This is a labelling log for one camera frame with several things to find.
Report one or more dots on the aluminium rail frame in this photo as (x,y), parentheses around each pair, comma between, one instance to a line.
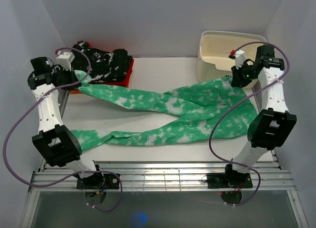
(166,187)

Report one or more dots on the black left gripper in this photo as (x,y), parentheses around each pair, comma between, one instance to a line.
(71,73)

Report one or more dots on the green tie-dye trousers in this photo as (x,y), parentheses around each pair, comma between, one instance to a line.
(211,109)

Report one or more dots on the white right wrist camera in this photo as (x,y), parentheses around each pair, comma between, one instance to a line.
(239,57)

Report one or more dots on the red folded trousers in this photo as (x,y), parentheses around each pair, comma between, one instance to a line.
(128,75)

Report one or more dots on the cream perforated plastic basket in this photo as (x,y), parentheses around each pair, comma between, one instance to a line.
(214,50)

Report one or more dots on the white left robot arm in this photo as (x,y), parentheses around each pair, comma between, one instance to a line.
(55,142)

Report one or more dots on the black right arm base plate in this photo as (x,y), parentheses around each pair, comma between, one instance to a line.
(223,181)

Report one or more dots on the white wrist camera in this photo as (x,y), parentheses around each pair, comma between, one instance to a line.
(64,59)
(239,57)

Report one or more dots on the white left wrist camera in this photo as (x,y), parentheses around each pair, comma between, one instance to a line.
(64,59)

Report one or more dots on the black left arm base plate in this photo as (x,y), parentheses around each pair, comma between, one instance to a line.
(110,181)

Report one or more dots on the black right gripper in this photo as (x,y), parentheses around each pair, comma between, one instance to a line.
(237,80)

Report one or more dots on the orange folded trousers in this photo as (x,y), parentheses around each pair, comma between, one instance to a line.
(75,92)

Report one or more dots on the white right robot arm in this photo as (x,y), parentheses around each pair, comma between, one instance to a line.
(273,124)

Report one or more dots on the black white patterned folded trousers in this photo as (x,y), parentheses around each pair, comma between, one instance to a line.
(106,62)

